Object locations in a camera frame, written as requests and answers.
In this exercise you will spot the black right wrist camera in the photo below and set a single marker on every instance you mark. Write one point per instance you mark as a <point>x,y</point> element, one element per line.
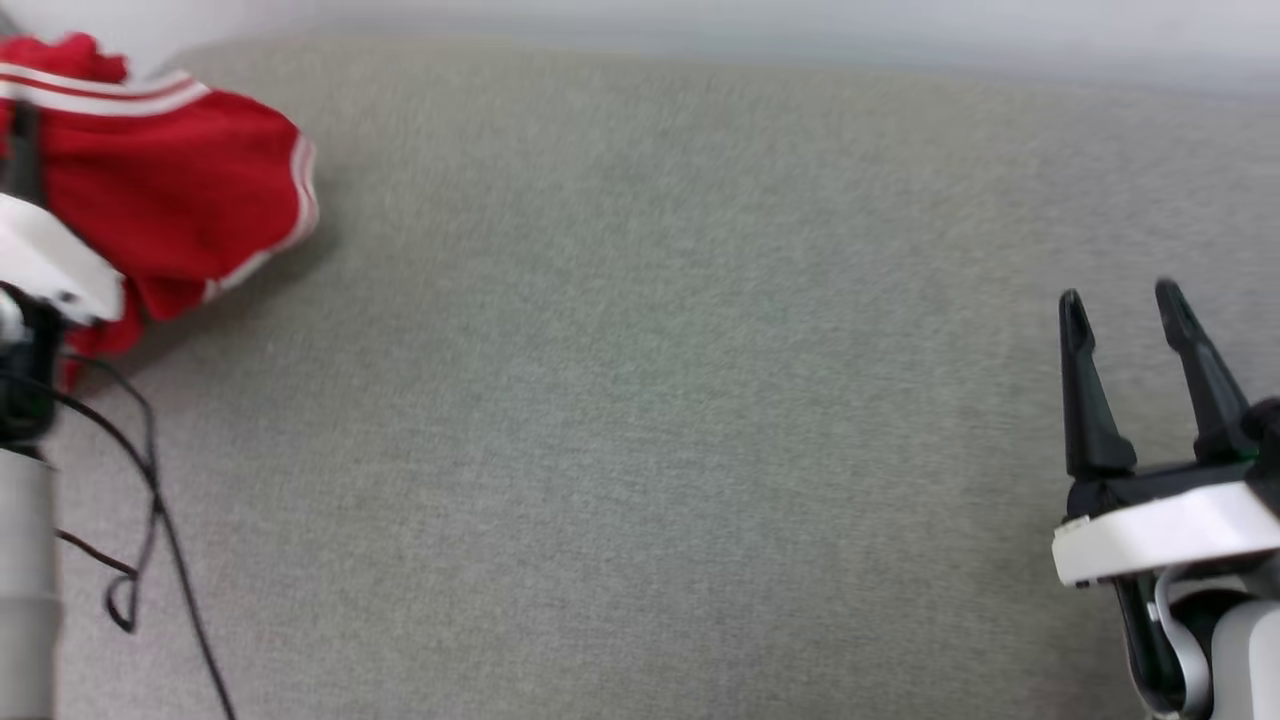
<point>1266,430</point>

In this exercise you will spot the red white-trimmed garment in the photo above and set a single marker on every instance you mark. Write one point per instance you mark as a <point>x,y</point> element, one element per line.
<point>180,180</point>

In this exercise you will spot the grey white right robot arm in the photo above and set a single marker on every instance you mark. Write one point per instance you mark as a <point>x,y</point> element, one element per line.
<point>1245,660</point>

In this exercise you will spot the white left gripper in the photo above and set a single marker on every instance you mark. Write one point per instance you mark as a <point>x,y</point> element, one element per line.
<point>40,255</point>

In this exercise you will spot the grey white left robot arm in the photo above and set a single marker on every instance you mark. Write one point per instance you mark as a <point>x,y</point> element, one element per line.
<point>25,580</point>

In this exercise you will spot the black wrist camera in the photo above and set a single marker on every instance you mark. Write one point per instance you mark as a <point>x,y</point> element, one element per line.
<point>28,370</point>
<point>1266,430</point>

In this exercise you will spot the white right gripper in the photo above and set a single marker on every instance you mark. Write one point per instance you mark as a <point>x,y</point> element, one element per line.
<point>1160,530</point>

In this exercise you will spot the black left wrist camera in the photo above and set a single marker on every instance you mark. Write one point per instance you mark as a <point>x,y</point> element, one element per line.
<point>28,370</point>

